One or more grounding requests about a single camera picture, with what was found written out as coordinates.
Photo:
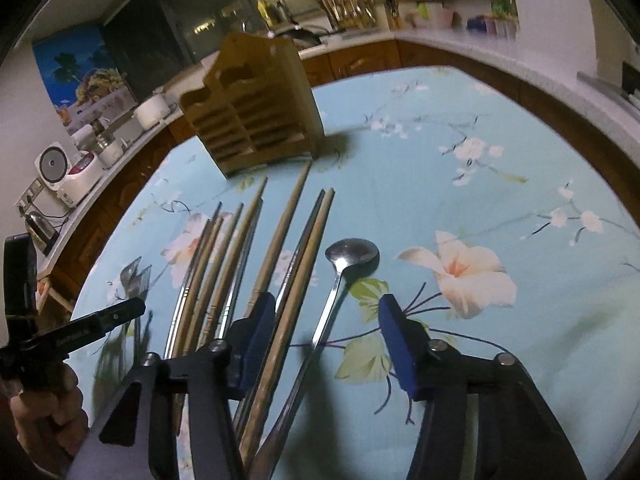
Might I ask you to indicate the tropical fruit poster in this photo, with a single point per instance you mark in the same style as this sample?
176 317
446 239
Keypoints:
81 77

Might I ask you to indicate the silver metal fork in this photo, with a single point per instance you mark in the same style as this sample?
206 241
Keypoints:
134 280

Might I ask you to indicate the light blue floral tablecloth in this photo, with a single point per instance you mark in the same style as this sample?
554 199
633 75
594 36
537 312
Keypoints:
493 233

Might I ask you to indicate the person's left hand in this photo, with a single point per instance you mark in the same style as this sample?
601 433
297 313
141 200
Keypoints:
41 431

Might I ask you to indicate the wooden base cabinets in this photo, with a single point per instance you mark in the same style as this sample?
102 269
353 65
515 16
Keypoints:
590 113

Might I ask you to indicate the small white cooker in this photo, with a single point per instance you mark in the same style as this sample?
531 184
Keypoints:
109 149

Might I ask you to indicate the steel electric kettle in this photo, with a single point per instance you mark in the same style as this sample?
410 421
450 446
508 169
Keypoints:
41 230

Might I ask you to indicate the pink and white containers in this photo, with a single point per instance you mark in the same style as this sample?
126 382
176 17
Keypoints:
431 14

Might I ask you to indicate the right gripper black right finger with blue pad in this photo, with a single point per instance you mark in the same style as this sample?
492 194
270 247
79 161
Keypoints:
518 435

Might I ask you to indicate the dish rack with utensils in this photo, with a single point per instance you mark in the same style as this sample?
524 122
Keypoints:
350 14

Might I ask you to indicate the white rice cooker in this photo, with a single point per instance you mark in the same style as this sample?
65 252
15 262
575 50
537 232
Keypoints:
70 181

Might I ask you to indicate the green drink bottle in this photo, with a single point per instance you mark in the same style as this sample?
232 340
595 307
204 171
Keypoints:
501 8

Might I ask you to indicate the black wok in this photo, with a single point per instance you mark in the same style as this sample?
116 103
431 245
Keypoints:
303 38

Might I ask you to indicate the silver metal spoon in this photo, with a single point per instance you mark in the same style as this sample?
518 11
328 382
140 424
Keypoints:
350 254

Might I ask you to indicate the wooden utensil holder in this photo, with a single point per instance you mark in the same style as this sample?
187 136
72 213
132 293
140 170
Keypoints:
255 105

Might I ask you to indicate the dark kitchen window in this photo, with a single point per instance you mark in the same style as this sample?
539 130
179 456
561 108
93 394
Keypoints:
152 41

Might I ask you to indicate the white pot with lid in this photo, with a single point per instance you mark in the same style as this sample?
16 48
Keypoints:
152 111

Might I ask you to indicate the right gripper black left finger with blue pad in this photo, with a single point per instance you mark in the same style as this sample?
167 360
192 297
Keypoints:
134 435

